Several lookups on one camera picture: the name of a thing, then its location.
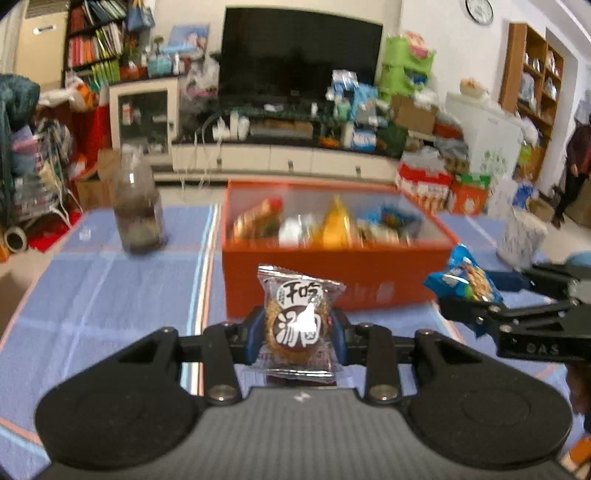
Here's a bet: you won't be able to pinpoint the metal wire rack cart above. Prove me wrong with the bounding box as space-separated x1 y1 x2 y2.
11 118 73 228

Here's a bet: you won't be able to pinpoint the wooden shelf unit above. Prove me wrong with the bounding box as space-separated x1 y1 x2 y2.
499 23 564 181

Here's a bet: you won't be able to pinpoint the brown cardboard box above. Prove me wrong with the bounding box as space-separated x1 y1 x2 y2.
391 95 438 135

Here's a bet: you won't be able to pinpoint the open cardboard box on floor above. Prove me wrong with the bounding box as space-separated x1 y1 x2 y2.
73 149 121 211

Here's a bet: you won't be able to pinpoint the green stacked storage bins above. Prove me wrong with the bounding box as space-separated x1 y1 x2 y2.
378 36 436 101

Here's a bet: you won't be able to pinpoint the blue snack packet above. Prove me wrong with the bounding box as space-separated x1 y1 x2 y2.
424 244 503 303

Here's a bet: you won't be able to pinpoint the white cat pattern mug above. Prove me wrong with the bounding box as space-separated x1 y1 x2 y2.
497 209 548 269

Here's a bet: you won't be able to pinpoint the person in dark red clothes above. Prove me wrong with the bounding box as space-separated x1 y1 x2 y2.
552 100 590 229

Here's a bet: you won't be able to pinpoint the white tv console cabinet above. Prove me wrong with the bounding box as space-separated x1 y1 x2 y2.
171 108 401 183

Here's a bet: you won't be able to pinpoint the blue plaid tablecloth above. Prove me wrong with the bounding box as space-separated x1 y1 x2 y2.
0 202 591 480

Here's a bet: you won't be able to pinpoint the round wall clock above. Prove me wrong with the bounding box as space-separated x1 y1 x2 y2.
465 0 494 26

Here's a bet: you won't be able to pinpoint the white glass door cabinet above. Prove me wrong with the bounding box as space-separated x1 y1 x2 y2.
109 77 179 165

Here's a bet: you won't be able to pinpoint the orange cardboard box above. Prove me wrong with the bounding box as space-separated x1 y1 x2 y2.
221 181 459 318

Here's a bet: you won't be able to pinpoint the white small refrigerator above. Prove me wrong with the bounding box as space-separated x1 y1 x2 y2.
445 92 523 178

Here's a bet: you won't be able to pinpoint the roll of tape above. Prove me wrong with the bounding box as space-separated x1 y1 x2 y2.
3 226 28 254

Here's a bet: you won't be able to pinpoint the glass jar with dark contents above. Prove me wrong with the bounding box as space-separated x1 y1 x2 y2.
112 145 166 254

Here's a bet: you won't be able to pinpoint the round cookie clear wrapper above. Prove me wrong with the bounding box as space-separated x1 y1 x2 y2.
253 265 346 384

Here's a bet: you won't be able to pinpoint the red white carton box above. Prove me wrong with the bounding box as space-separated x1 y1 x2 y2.
396 163 453 213

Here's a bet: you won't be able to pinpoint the black flat screen television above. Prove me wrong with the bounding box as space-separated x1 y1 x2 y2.
218 7 383 100

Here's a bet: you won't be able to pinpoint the orange green gift bag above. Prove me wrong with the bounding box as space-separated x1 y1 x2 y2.
448 173 492 216

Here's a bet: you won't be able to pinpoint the teal puffer jacket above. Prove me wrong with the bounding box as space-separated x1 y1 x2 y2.
0 74 40 227

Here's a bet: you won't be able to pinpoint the dark bookshelf with books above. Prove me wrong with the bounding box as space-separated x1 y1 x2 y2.
61 0 131 86

